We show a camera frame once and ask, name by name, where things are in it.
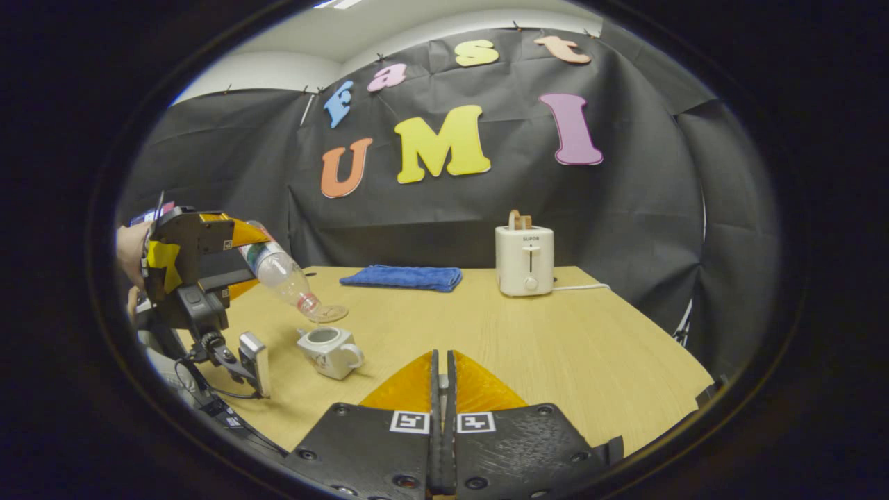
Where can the black backdrop cloth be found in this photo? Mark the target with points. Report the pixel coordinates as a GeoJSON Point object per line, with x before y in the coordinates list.
{"type": "Point", "coordinates": [625, 208]}

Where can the ceiling light panel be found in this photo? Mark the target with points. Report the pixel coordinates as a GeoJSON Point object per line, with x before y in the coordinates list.
{"type": "Point", "coordinates": [337, 3]}

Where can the white toaster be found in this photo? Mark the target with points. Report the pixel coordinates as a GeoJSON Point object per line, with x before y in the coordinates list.
{"type": "Point", "coordinates": [524, 267]}

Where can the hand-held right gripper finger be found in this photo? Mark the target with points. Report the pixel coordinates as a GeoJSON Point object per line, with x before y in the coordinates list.
{"type": "Point", "coordinates": [451, 403]}
{"type": "Point", "coordinates": [435, 403]}

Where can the clear plastic water bottle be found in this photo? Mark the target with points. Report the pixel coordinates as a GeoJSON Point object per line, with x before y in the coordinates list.
{"type": "Point", "coordinates": [281, 274]}

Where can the blue folded towel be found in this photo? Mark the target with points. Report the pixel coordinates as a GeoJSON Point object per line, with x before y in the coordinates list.
{"type": "Point", "coordinates": [403, 278]}

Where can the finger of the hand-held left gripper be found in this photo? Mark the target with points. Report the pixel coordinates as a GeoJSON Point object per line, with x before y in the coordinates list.
{"type": "Point", "coordinates": [239, 286]}
{"type": "Point", "coordinates": [239, 232]}

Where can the white ceramic teacup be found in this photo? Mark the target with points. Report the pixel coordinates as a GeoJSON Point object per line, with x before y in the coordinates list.
{"type": "Point", "coordinates": [333, 357]}

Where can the toasted bread slice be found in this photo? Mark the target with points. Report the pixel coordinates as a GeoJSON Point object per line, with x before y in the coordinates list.
{"type": "Point", "coordinates": [517, 221]}

